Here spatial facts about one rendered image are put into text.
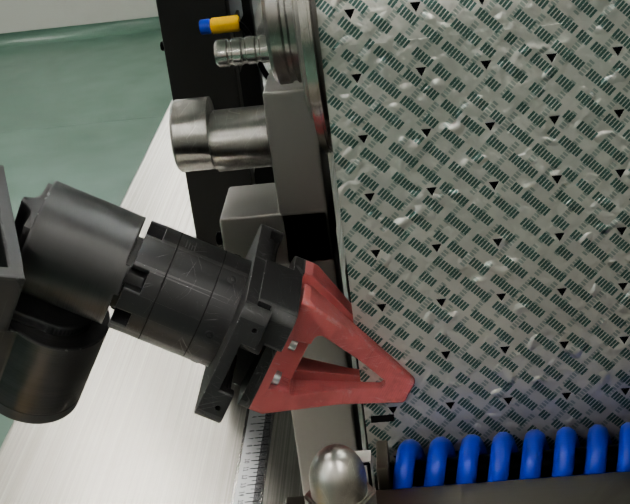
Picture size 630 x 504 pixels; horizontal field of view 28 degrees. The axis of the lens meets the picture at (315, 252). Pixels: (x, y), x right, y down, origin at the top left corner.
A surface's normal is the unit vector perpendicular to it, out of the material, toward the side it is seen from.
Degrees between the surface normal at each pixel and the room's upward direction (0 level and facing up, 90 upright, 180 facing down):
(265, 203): 0
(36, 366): 102
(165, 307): 83
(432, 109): 90
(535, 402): 90
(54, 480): 0
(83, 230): 52
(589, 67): 90
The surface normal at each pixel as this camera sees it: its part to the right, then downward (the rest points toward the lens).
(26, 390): -0.08, 0.59
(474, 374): -0.04, 0.40
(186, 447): -0.12, -0.91
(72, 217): 0.32, -0.50
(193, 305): 0.11, 0.05
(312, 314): 0.29, 0.51
